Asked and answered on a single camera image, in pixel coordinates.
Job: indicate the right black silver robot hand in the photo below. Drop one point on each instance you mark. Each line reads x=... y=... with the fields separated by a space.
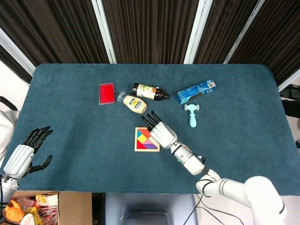
x=162 y=134

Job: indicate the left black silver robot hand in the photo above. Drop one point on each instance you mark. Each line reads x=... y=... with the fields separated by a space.
x=17 y=160

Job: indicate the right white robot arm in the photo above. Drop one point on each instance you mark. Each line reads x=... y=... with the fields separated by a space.
x=187 y=159

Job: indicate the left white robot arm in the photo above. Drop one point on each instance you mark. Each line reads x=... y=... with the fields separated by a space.
x=8 y=187

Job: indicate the purple parallelogram tangram piece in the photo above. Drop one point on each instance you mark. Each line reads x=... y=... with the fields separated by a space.
x=150 y=146

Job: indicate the pink triangle tangram piece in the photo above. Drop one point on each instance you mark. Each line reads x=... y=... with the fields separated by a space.
x=146 y=141

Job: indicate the orange triangle tangram piece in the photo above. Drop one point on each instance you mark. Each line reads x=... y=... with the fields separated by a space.
x=143 y=131

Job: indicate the yellow square tangram piece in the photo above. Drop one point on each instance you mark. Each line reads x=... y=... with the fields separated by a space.
x=142 y=138

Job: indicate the blue triangle tangram piece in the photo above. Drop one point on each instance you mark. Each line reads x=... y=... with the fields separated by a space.
x=138 y=134

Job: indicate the red triangle tangram piece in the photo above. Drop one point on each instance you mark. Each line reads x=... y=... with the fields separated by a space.
x=139 y=145

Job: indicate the light blue toy hammer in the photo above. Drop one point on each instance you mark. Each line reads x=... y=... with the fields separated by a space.
x=192 y=117

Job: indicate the cream mayonnaise squeeze bottle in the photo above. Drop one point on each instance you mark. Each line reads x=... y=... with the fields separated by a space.
x=134 y=104

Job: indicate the dark brown sauce bottle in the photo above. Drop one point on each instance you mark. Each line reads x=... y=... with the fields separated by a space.
x=145 y=90

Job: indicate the red yellow snack packet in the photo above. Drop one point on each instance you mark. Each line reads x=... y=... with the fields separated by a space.
x=45 y=200

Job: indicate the orange plastic toy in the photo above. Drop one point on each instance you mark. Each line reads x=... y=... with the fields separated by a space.
x=14 y=211

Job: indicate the blue cookie box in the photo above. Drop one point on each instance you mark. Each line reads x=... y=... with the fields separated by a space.
x=195 y=92

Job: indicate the black curved bar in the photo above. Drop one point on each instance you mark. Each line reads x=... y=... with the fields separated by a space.
x=10 y=104

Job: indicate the white plastic object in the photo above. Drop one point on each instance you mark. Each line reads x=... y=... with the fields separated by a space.
x=28 y=220

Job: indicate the teal table cloth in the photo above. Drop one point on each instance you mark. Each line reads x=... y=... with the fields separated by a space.
x=82 y=140

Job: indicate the red ink pad case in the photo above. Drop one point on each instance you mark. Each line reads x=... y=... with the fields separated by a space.
x=107 y=93

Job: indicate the grey blue chair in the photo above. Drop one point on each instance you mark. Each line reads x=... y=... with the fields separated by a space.
x=150 y=206

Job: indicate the brown cardboard box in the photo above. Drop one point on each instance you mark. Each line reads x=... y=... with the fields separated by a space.
x=75 y=208

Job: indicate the dark folding screen panel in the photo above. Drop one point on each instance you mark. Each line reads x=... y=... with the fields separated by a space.
x=276 y=42
x=14 y=63
x=150 y=30
x=225 y=30
x=58 y=30

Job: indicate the colourful tangram puzzle tray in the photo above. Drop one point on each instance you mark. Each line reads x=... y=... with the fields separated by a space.
x=145 y=150

